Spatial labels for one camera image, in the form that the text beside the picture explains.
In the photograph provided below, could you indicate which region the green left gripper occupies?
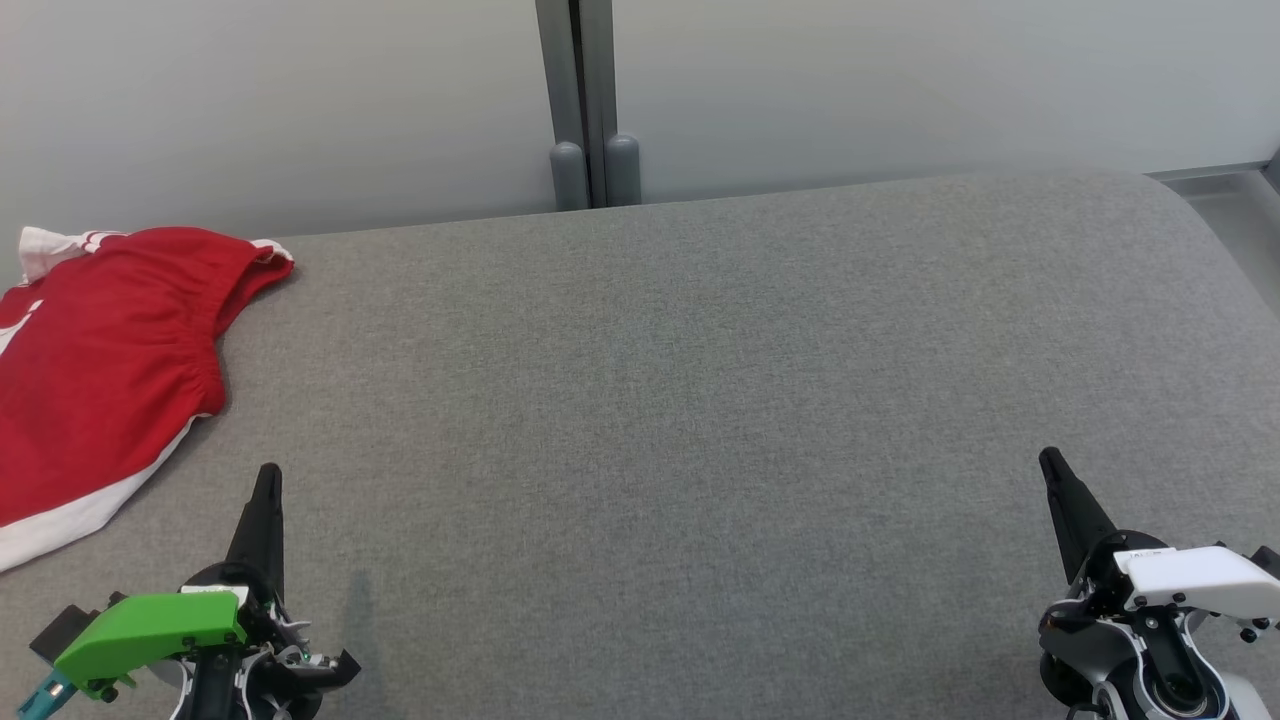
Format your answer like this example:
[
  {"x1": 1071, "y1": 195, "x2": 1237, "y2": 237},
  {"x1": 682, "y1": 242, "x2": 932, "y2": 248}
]
[{"x1": 55, "y1": 463, "x2": 361, "y2": 720}]

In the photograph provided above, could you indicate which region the left camera cable teal plug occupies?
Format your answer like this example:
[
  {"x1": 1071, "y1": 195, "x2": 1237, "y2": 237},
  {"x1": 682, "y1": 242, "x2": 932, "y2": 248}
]
[{"x1": 15, "y1": 668, "x2": 79, "y2": 720}]

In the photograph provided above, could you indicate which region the red basketball jersey white trim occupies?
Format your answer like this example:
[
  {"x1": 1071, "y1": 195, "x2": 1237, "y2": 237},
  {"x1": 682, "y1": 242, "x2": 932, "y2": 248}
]
[{"x1": 0, "y1": 226, "x2": 296, "y2": 573}]

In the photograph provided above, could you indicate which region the grey fabric sofa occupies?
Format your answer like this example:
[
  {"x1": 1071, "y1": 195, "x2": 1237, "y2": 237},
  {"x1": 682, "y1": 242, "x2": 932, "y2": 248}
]
[{"x1": 0, "y1": 170, "x2": 1280, "y2": 720}]

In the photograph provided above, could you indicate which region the grey aluminium floor track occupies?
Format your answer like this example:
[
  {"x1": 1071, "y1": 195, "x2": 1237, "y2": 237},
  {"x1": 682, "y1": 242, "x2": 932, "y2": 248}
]
[{"x1": 1145, "y1": 148, "x2": 1280, "y2": 197}]

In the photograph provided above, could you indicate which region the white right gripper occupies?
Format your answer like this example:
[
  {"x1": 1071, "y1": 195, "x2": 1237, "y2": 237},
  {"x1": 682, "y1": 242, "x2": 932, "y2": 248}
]
[{"x1": 1038, "y1": 447, "x2": 1280, "y2": 641}]

